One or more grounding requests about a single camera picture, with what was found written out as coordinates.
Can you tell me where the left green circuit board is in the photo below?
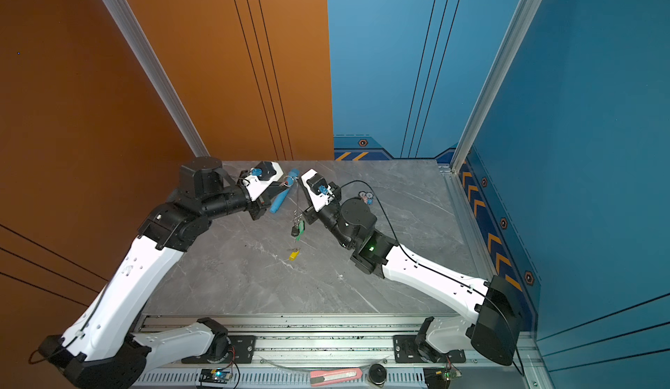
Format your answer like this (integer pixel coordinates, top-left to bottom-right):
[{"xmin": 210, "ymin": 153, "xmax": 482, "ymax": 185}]
[{"xmin": 198, "ymin": 368, "xmax": 235, "ymax": 387}]

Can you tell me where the aluminium corner post left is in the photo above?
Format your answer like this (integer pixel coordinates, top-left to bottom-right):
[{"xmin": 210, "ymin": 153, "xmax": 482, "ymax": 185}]
[{"xmin": 102, "ymin": 0, "xmax": 209, "ymax": 157}]

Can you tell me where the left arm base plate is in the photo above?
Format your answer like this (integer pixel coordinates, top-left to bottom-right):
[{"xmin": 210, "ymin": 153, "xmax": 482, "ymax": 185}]
[{"xmin": 181, "ymin": 335, "xmax": 256, "ymax": 366}]

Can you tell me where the aluminium corner post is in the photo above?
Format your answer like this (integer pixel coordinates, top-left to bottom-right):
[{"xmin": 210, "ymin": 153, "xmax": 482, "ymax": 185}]
[
  {"xmin": 102, "ymin": 0, "xmax": 209, "ymax": 157},
  {"xmin": 449, "ymin": 0, "xmax": 543, "ymax": 174}
]

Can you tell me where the black round knob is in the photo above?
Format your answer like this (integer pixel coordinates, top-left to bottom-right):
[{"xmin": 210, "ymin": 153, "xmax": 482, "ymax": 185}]
[{"xmin": 367, "ymin": 364, "xmax": 387, "ymax": 388}]

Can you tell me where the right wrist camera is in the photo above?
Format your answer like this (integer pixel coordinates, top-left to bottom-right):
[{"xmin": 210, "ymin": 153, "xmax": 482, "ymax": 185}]
[{"xmin": 299, "ymin": 169, "xmax": 341, "ymax": 213}]

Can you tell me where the right green circuit board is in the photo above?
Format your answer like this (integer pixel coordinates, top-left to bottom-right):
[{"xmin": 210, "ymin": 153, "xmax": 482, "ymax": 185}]
[{"xmin": 423, "ymin": 368, "xmax": 462, "ymax": 389}]

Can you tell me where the green tagged key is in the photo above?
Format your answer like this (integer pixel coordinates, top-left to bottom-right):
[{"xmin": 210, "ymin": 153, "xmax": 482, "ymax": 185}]
[{"xmin": 291, "ymin": 220, "xmax": 305, "ymax": 242}]

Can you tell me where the aluminium corner post right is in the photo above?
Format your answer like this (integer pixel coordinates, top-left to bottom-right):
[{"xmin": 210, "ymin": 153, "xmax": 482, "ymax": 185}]
[{"xmin": 449, "ymin": 0, "xmax": 543, "ymax": 174}]

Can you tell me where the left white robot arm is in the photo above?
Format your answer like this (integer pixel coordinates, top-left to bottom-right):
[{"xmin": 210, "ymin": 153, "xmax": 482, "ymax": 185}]
[{"xmin": 38, "ymin": 156, "xmax": 284, "ymax": 388}]

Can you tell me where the light blue plastic tube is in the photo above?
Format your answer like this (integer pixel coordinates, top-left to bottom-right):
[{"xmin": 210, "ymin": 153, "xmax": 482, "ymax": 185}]
[{"xmin": 270, "ymin": 169, "xmax": 300, "ymax": 214}]

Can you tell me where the red utility knife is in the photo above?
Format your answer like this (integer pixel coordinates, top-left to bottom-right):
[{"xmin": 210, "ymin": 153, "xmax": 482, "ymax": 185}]
[{"xmin": 310, "ymin": 368, "xmax": 363, "ymax": 387}]

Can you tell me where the keyring with coloured keys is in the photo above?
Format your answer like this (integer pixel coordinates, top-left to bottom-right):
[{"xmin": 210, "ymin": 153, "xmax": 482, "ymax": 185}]
[{"xmin": 293, "ymin": 179, "xmax": 305, "ymax": 223}]

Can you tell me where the yellow tagged key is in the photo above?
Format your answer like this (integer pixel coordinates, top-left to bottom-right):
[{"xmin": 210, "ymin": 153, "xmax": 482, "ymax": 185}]
[{"xmin": 289, "ymin": 250, "xmax": 300, "ymax": 262}]

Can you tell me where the small colourful toy figure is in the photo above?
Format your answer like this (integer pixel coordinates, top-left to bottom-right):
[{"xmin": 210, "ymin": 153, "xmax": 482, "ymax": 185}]
[{"xmin": 359, "ymin": 191, "xmax": 374, "ymax": 205}]

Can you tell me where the green circuit board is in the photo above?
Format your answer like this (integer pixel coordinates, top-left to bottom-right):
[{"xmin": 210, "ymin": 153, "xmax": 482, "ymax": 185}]
[
  {"xmin": 198, "ymin": 368, "xmax": 235, "ymax": 387},
  {"xmin": 423, "ymin": 368, "xmax": 462, "ymax": 389}
]

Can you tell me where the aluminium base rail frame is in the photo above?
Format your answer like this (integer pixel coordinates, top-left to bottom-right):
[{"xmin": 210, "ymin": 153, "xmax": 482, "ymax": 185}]
[{"xmin": 134, "ymin": 314, "xmax": 553, "ymax": 388}]

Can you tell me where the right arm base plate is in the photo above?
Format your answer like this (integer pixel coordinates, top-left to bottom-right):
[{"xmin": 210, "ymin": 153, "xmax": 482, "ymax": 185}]
[{"xmin": 393, "ymin": 335, "xmax": 467, "ymax": 364}]

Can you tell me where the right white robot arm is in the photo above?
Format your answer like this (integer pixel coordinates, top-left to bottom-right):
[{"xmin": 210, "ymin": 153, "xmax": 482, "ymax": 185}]
[{"xmin": 305, "ymin": 196, "xmax": 523, "ymax": 366}]

